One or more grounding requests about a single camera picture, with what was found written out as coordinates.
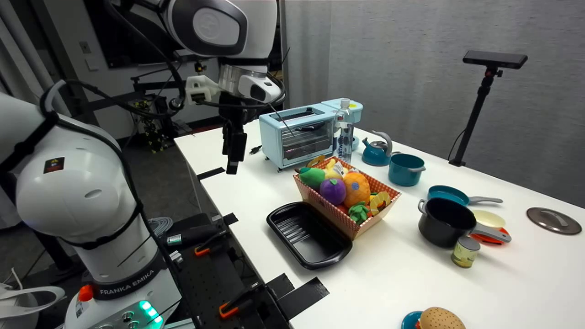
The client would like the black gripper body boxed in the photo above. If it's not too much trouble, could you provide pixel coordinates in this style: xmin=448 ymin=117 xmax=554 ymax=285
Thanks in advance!
xmin=219 ymin=91 xmax=246 ymax=165

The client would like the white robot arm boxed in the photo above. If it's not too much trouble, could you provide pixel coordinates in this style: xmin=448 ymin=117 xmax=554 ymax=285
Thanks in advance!
xmin=0 ymin=0 xmax=283 ymax=329

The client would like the black plastic tray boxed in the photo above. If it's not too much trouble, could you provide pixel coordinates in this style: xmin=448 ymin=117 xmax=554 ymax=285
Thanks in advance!
xmin=267 ymin=201 xmax=352 ymax=271

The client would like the purple plush toy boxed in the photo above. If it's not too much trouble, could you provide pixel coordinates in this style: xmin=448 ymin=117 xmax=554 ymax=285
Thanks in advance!
xmin=320 ymin=179 xmax=345 ymax=205

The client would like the orange plush toy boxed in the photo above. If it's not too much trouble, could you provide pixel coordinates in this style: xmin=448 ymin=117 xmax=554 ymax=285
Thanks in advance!
xmin=343 ymin=172 xmax=371 ymax=207

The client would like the orange checkered cardboard box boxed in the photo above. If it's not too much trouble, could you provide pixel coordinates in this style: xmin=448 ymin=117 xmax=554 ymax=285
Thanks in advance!
xmin=292 ymin=157 xmax=400 ymax=240

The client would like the green leafy plush toy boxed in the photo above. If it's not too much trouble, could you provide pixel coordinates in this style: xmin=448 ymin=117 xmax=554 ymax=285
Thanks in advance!
xmin=347 ymin=203 xmax=369 ymax=225

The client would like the yellow plush toy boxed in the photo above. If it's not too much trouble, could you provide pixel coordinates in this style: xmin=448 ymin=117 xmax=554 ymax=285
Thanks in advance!
xmin=369 ymin=192 xmax=391 ymax=216

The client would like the toy burger on teal plate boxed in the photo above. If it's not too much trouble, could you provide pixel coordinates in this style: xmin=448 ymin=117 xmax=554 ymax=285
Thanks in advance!
xmin=400 ymin=307 xmax=466 ymax=329

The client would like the light blue toaster oven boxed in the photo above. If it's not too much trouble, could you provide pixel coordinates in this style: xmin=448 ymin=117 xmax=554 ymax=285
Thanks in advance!
xmin=259 ymin=99 xmax=363 ymax=170

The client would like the orange clamp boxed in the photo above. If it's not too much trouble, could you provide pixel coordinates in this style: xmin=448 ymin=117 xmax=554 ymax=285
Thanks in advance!
xmin=217 ymin=293 xmax=256 ymax=320
xmin=192 ymin=234 xmax=230 ymax=258

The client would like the clear plastic water bottle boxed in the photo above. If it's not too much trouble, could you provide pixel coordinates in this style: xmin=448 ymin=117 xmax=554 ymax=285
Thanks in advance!
xmin=338 ymin=99 xmax=352 ymax=163

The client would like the teal kettle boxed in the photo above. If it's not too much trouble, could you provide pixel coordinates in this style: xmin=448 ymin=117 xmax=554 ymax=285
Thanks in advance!
xmin=362 ymin=132 xmax=393 ymax=166

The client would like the teal frying pan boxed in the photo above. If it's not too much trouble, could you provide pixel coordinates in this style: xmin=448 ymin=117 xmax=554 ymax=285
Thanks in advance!
xmin=427 ymin=185 xmax=502 ymax=207

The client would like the black pot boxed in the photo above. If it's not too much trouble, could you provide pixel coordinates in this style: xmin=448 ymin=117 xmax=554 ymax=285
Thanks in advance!
xmin=418 ymin=197 xmax=477 ymax=249

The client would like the small tin can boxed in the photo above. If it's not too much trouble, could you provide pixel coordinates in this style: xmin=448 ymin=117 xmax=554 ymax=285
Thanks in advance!
xmin=451 ymin=236 xmax=480 ymax=269

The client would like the orange and cream pan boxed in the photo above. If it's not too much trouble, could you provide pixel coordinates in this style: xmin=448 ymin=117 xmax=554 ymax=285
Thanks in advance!
xmin=468 ymin=208 xmax=513 ymax=247

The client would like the grey pot lid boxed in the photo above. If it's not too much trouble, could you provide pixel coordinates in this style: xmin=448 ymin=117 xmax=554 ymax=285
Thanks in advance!
xmin=526 ymin=207 xmax=581 ymax=236

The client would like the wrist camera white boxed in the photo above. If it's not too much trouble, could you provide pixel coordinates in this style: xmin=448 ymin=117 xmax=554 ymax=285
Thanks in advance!
xmin=237 ymin=75 xmax=281 ymax=102

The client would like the black camera on stand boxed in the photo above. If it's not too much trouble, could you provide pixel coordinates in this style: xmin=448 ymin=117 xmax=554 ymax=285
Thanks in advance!
xmin=449 ymin=49 xmax=528 ymax=166

